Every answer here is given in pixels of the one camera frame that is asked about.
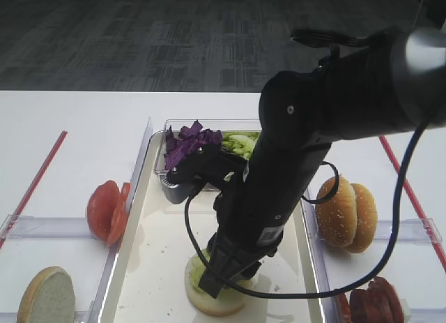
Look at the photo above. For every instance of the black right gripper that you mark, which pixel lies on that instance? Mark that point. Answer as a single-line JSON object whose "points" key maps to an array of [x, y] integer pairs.
{"points": [[246, 221]]}

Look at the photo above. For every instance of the green lettuce leaf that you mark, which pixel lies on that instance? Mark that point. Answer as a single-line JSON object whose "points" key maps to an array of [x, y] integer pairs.
{"points": [[225, 269]]}

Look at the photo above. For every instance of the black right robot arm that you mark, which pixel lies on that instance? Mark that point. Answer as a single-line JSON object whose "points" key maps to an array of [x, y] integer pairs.
{"points": [[385, 83]]}

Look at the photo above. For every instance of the green lettuce pile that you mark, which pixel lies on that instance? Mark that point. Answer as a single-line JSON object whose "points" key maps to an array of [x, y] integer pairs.
{"points": [[240, 143]]}

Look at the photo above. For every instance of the tomato slice rear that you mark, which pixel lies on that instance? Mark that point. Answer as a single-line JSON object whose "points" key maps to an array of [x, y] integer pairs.
{"points": [[120, 216]]}

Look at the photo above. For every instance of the dark red meat slices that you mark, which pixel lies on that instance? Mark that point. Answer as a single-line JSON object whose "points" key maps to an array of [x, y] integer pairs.
{"points": [[378, 303]]}

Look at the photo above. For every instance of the white meat pusher block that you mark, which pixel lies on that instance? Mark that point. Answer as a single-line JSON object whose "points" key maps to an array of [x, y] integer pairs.
{"points": [[407, 314]]}

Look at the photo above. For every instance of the clear right long divider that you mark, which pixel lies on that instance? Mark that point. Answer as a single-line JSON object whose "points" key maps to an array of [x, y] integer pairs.
{"points": [[315, 270]]}

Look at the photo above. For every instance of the sesame bun top front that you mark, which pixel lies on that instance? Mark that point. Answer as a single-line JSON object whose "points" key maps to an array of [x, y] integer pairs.
{"points": [[337, 218]]}

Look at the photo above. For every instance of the sesame bun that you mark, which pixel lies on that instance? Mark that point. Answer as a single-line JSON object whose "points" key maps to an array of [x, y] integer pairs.
{"points": [[367, 219], [337, 218]]}

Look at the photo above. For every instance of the purple cabbage pile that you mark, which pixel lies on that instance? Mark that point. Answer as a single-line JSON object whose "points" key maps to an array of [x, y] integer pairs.
{"points": [[187, 141]]}

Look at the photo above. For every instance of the clear salad container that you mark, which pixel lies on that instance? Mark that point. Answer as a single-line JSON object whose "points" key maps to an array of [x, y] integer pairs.
{"points": [[224, 125]]}

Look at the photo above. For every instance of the metal tray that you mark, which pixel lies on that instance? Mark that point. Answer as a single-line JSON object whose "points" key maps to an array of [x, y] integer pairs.
{"points": [[147, 284]]}

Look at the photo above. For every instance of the sesame bun top rear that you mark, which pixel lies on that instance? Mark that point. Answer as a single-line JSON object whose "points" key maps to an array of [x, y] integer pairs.
{"points": [[367, 219]]}

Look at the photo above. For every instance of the red sausage slice front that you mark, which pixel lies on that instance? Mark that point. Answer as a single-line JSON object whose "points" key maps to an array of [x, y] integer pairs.
{"points": [[343, 308]]}

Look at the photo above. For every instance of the clear right upper pusher track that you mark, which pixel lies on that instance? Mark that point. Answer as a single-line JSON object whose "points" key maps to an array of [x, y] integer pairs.
{"points": [[417, 231]]}

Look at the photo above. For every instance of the clear pusher track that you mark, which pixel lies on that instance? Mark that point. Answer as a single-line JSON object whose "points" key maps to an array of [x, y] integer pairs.
{"points": [[31, 227], [417, 231]]}

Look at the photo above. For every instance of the bun bottom standing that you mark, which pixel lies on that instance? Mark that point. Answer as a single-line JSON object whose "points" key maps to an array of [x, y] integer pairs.
{"points": [[48, 298]]}

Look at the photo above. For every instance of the clear left upper pusher track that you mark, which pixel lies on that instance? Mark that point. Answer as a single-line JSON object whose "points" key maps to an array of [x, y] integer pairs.
{"points": [[31, 227]]}

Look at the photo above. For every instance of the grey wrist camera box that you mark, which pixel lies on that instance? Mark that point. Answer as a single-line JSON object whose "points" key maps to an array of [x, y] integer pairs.
{"points": [[209, 164]]}

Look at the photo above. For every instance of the red right rail strip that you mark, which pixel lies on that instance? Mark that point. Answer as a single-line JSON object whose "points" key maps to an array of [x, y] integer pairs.
{"points": [[414, 204]]}

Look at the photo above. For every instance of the red rail strip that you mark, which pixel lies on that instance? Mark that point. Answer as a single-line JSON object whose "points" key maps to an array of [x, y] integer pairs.
{"points": [[414, 204], [33, 188]]}

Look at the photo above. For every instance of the red left rail strip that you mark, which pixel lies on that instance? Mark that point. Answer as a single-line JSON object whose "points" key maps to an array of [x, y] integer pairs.
{"points": [[33, 188]]}

